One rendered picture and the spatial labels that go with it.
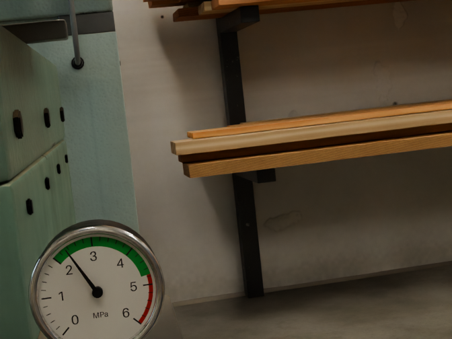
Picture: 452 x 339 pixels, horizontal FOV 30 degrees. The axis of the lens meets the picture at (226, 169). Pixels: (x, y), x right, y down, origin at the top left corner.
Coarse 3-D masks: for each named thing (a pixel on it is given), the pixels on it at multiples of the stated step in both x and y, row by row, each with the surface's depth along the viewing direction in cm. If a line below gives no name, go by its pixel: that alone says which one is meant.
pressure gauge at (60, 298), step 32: (96, 224) 40; (64, 256) 39; (96, 256) 39; (128, 256) 39; (32, 288) 39; (64, 288) 39; (128, 288) 40; (160, 288) 40; (64, 320) 39; (96, 320) 40; (128, 320) 40
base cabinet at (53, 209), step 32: (64, 160) 93; (0, 192) 45; (32, 192) 55; (64, 192) 86; (0, 224) 45; (32, 224) 53; (64, 224) 81; (0, 256) 45; (32, 256) 50; (0, 288) 45; (0, 320) 45; (32, 320) 47
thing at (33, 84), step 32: (0, 32) 47; (0, 64) 46; (32, 64) 66; (0, 96) 45; (32, 96) 63; (0, 128) 44; (32, 128) 60; (64, 128) 100; (0, 160) 44; (32, 160) 58
